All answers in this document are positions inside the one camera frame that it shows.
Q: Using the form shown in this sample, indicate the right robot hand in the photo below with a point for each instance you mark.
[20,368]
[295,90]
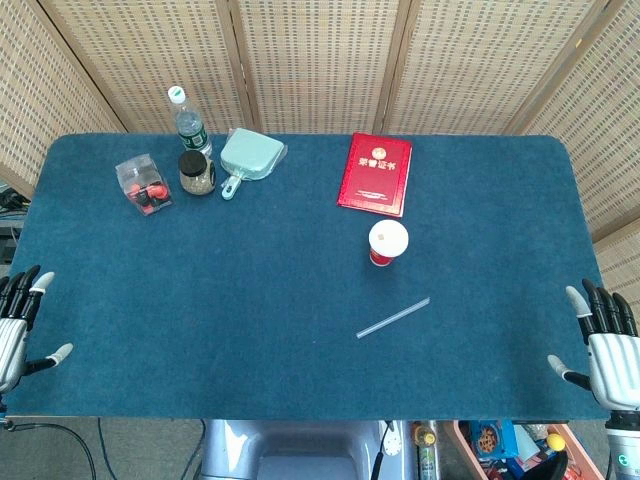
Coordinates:
[612,360]

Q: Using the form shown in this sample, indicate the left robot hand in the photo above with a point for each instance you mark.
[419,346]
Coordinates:
[12,335]

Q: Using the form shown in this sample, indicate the clear plastic straw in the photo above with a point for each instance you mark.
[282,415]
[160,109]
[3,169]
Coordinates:
[393,318]

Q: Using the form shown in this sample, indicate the grey robot base body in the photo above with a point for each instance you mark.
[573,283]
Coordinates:
[300,450]

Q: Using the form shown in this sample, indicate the red paper cup white lid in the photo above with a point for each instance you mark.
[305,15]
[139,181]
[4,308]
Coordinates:
[388,237]

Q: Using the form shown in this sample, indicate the yellow ball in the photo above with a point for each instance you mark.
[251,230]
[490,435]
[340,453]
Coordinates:
[555,442]

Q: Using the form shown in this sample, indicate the pink plastic crate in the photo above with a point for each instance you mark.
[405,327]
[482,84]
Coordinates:
[467,452]

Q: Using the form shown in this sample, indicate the clear box red black caps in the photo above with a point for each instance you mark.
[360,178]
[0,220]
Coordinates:
[145,187]

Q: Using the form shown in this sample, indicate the bottle with yellow cap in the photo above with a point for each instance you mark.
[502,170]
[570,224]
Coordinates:
[426,457]

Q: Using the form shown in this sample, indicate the blue felt table cover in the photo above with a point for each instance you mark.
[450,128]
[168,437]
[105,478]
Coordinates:
[250,300]

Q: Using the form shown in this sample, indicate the glass jar black lid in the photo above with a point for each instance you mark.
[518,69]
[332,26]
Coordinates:
[194,175]

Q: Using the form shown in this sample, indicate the clear plastic water bottle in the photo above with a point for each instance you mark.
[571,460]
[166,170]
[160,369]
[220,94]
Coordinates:
[189,125]

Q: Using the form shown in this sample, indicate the mint green dustpan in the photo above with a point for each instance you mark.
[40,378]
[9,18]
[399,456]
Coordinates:
[247,155]

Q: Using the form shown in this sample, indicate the red certificate book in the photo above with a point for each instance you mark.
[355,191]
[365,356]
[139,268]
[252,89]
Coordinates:
[375,175]

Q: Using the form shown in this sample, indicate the woven rattan folding screen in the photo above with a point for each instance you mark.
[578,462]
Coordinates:
[320,60]

